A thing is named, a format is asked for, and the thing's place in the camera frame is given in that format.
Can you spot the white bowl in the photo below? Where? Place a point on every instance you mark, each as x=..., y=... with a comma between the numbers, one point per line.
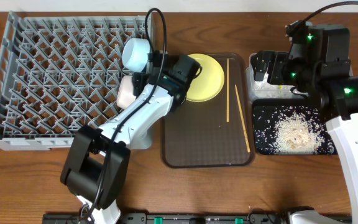
x=125, y=96

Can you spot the yellow plate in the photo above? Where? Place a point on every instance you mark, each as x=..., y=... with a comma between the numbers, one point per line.
x=210, y=79

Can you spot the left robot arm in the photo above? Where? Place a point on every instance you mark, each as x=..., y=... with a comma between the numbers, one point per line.
x=96, y=166

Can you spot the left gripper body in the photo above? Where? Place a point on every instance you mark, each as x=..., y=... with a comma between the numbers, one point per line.
x=138, y=83

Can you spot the clear plastic bin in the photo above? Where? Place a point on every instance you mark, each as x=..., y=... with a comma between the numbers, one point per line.
x=264, y=90

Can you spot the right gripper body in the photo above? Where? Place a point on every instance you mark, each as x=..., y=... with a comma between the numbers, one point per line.
x=294, y=73

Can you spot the black waste tray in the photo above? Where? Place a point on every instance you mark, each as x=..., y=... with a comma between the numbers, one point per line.
x=259, y=124

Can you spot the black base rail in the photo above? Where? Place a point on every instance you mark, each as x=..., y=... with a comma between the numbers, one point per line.
x=141, y=218

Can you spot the grey dish rack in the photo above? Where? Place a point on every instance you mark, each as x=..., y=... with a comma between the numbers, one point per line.
x=58, y=74

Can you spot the spilled rice pile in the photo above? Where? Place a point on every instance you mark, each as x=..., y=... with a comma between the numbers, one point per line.
x=297, y=133

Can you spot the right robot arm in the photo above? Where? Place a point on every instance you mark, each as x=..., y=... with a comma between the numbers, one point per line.
x=305, y=101

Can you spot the light blue bowl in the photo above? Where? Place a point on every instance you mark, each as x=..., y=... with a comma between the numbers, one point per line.
x=135, y=54

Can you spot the brown serving tray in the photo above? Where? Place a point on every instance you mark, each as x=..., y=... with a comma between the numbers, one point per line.
x=197, y=134

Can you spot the wooden chopstick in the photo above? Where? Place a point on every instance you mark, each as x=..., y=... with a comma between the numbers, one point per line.
x=242, y=119
x=227, y=90

